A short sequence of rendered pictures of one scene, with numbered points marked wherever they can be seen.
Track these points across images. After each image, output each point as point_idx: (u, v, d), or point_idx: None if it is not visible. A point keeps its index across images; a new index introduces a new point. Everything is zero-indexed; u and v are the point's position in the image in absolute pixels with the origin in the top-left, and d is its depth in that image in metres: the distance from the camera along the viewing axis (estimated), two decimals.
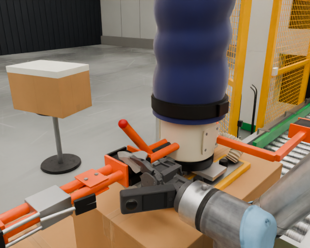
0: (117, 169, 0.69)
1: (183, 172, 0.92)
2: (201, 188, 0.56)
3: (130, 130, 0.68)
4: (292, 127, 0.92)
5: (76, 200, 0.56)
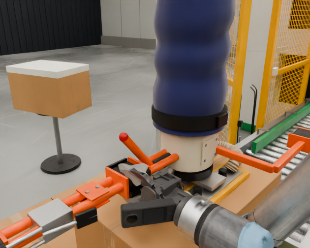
0: (118, 181, 0.70)
1: (183, 182, 0.94)
2: (201, 203, 0.57)
3: (130, 142, 0.70)
4: (291, 137, 0.94)
5: (77, 214, 0.58)
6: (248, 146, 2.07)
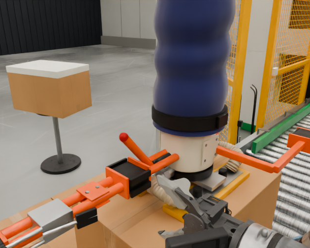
0: (118, 181, 0.70)
1: None
2: (262, 234, 0.48)
3: (130, 143, 0.70)
4: (291, 138, 0.93)
5: (77, 214, 0.58)
6: (248, 146, 2.07)
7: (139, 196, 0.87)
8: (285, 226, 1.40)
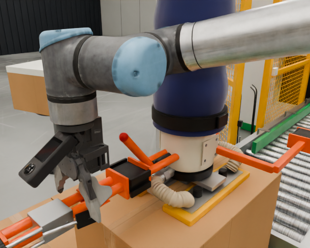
0: (118, 181, 0.70)
1: (183, 182, 0.94)
2: None
3: (130, 143, 0.70)
4: (291, 138, 0.93)
5: (77, 214, 0.58)
6: (248, 146, 2.07)
7: (139, 196, 0.87)
8: (285, 226, 1.40)
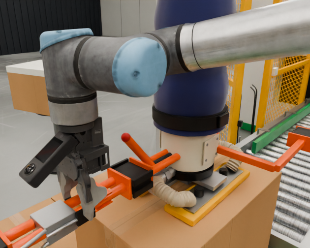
0: (120, 182, 0.70)
1: (184, 182, 0.94)
2: None
3: (132, 143, 0.69)
4: (290, 136, 0.94)
5: (77, 211, 0.58)
6: (248, 146, 2.07)
7: (140, 196, 0.87)
8: (285, 226, 1.40)
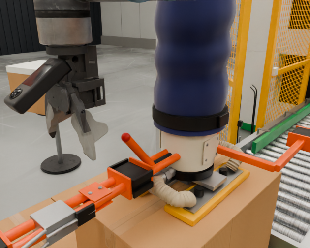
0: (120, 182, 0.70)
1: (184, 182, 0.94)
2: None
3: (132, 143, 0.69)
4: (290, 136, 0.94)
5: (77, 211, 0.58)
6: (248, 146, 2.07)
7: (140, 196, 0.87)
8: (285, 226, 1.40)
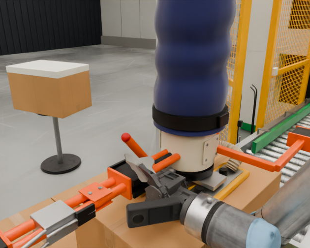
0: (120, 182, 0.70)
1: None
2: (207, 201, 0.57)
3: (132, 143, 0.69)
4: (290, 136, 0.94)
5: (77, 211, 0.58)
6: (248, 146, 2.07)
7: (140, 196, 0.87)
8: None
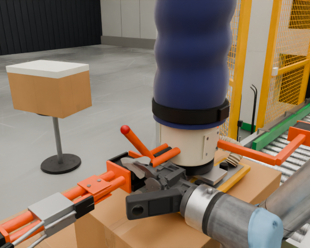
0: (120, 175, 0.69)
1: None
2: (207, 192, 0.56)
3: (132, 136, 0.68)
4: (291, 131, 0.93)
5: (76, 203, 0.57)
6: (248, 146, 2.07)
7: None
8: None
